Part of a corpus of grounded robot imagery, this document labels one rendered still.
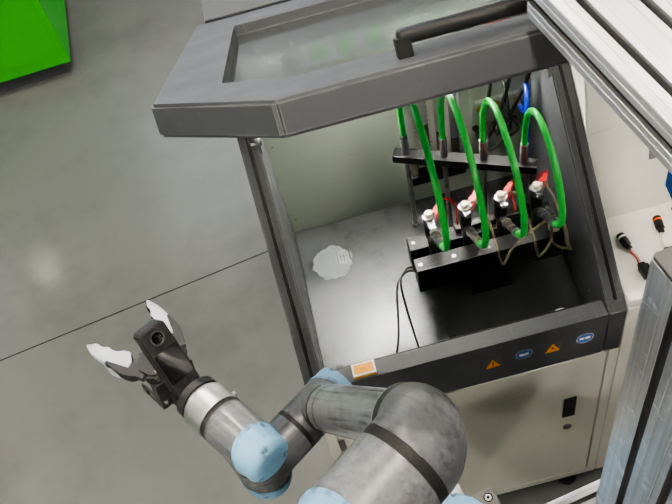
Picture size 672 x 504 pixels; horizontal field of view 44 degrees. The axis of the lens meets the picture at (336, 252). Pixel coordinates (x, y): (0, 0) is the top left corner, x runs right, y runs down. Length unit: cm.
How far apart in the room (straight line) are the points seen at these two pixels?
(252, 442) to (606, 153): 103
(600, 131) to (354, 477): 111
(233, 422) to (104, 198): 258
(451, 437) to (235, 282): 233
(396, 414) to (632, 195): 114
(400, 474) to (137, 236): 269
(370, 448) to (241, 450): 31
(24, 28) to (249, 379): 207
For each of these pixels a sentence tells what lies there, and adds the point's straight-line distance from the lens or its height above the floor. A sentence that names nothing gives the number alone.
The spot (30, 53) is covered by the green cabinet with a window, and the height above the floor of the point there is 19.
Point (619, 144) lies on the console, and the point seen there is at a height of 116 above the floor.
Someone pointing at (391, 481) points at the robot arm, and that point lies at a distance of 90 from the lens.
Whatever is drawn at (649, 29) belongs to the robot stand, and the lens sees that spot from 77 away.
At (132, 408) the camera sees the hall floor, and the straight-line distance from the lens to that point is 305.
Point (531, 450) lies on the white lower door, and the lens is 237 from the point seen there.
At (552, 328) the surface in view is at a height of 95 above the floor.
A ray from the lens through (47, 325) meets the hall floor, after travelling 340.
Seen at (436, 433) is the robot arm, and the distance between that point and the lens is 92.
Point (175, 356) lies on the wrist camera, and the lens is 126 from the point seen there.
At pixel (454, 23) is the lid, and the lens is 87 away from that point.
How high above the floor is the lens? 251
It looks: 52 degrees down
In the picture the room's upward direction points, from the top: 16 degrees counter-clockwise
